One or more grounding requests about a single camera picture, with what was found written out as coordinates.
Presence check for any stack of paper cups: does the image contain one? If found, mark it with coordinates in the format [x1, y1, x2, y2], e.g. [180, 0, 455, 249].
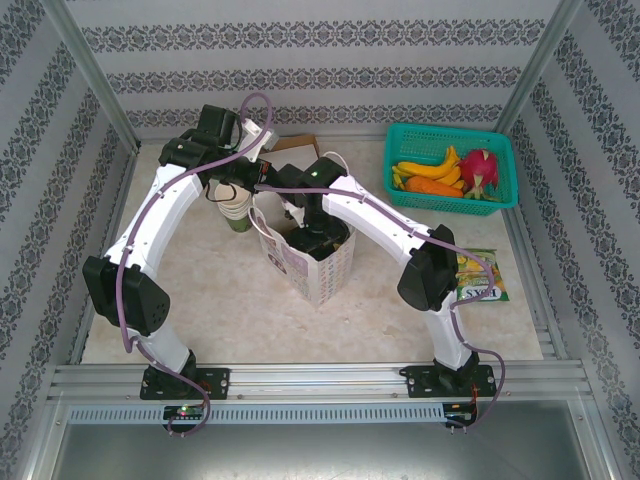
[214, 180, 254, 234]

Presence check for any white printed paper bag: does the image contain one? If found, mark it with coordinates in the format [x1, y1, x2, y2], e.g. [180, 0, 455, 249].
[248, 152, 359, 307]

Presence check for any brown cardboard napkin box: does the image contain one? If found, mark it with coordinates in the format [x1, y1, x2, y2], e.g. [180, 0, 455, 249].
[272, 134, 321, 161]

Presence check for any orange carrot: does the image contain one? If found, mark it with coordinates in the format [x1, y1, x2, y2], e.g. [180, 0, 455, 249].
[404, 176, 465, 198]

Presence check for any teal plastic basket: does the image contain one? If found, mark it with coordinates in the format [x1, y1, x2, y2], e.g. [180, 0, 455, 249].
[383, 123, 520, 217]

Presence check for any yellow banana bunch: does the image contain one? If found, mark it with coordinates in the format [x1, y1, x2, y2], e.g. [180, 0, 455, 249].
[391, 144, 464, 191]

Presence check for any pink dragon fruit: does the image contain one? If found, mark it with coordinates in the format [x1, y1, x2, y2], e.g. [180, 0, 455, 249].
[458, 148, 501, 201]

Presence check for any green yellow candy bag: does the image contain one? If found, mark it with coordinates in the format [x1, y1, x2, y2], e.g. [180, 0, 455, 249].
[452, 248, 512, 304]

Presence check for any small left circuit board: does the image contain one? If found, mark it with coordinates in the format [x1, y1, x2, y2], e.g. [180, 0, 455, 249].
[163, 404, 206, 421]

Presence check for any small circuit board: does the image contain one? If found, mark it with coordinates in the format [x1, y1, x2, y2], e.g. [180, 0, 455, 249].
[163, 404, 206, 421]
[444, 403, 479, 426]

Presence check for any grey metal panel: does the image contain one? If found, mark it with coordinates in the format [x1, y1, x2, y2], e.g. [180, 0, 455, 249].
[29, 422, 616, 480]

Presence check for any small right circuit board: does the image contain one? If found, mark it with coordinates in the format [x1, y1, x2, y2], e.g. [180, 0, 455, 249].
[444, 403, 479, 426]

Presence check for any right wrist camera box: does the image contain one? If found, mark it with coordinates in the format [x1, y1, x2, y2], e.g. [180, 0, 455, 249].
[278, 198, 305, 226]

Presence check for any aluminium frame post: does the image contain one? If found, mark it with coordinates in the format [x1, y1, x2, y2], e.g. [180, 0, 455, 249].
[497, 0, 586, 134]
[42, 0, 141, 149]

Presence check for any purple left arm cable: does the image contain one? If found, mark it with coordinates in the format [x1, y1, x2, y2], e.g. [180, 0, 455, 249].
[117, 93, 276, 439]

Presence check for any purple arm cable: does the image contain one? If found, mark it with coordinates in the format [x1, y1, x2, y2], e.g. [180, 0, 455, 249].
[117, 93, 276, 439]
[253, 183, 507, 435]

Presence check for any aluminium mounting rail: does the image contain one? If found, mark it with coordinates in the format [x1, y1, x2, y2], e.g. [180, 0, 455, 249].
[47, 363, 594, 401]

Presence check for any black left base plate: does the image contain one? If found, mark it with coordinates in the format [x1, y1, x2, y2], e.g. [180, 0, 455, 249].
[139, 367, 231, 401]

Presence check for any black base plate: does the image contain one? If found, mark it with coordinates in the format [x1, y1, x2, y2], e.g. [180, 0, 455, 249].
[139, 367, 231, 401]
[404, 364, 499, 400]

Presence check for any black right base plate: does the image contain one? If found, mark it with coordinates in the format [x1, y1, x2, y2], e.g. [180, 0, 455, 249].
[404, 364, 499, 400]

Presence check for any grey slotted cable duct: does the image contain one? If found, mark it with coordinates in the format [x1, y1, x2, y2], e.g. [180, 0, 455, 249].
[67, 403, 446, 424]

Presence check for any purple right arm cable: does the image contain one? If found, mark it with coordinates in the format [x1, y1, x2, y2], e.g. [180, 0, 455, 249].
[253, 183, 507, 435]

